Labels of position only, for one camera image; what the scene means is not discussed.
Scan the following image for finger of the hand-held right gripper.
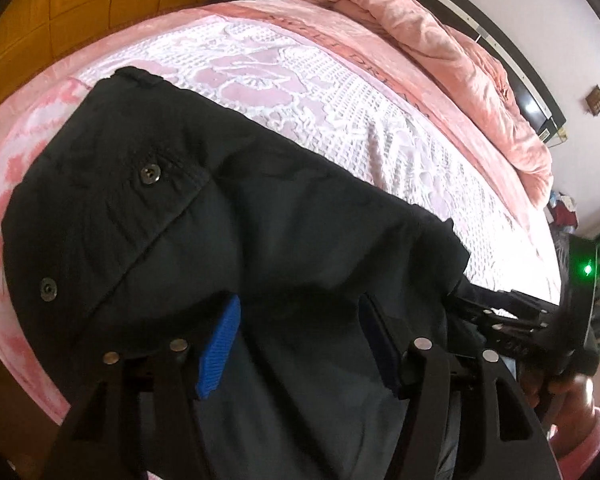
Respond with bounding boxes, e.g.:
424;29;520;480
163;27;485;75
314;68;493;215
460;307;548;366
450;280;563;328

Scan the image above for red plush toy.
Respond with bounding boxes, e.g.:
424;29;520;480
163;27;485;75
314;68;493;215
550;191;581;228

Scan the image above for pink patterned bed blanket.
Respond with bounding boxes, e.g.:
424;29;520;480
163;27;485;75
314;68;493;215
0;0;563;423

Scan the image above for orange wooden wardrobe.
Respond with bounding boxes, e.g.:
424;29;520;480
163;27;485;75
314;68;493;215
0;0;241;126

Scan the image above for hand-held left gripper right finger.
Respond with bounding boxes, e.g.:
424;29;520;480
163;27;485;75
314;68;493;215
358;292;562;480

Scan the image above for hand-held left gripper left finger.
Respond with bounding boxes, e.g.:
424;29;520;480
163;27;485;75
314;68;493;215
45;294;243;480

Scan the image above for black bed headboard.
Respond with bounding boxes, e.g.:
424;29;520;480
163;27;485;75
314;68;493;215
347;0;567;145

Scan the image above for person's right hand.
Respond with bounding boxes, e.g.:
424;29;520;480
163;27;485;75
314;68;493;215
522;362;598;423

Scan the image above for person's right forearm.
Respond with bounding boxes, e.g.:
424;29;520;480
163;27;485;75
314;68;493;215
547;377;600;466

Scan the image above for pink plush comforter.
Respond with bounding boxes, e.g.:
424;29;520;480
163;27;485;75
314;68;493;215
291;0;554;206

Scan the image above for black pants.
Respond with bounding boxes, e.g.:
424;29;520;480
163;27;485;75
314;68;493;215
1;66;518;480

